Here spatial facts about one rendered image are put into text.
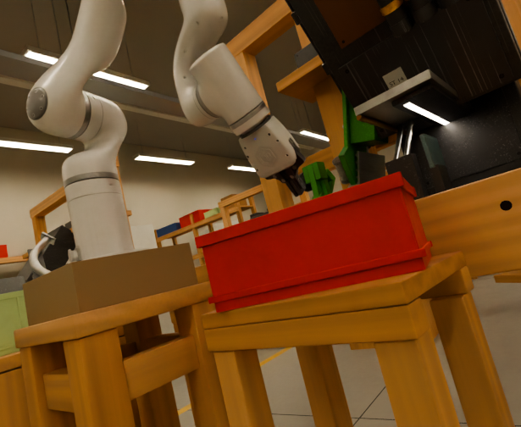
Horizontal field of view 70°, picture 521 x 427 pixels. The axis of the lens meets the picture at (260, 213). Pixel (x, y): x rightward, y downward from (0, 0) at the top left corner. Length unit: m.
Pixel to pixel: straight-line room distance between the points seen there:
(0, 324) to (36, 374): 0.40
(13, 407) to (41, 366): 0.31
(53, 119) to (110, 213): 0.23
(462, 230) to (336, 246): 0.27
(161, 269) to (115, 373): 0.22
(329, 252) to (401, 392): 0.18
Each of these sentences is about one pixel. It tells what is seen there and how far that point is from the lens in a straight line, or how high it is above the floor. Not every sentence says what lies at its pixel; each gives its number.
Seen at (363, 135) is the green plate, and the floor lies 1.12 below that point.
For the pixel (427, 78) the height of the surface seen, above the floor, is 1.11.
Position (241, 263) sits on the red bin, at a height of 0.86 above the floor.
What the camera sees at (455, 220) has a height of 0.85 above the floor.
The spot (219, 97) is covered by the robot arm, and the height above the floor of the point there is 1.17.
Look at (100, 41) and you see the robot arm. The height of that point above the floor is 1.42.
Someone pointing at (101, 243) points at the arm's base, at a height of 0.98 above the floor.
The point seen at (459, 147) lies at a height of 1.03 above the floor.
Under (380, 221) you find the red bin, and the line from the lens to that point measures 0.48.
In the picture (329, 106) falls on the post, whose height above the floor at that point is 1.40.
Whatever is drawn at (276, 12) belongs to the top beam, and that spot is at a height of 1.89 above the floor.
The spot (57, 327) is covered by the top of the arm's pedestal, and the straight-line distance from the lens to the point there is 0.77.
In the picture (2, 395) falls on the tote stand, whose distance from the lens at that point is 1.24.
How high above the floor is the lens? 0.85
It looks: 8 degrees up
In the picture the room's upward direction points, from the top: 14 degrees counter-clockwise
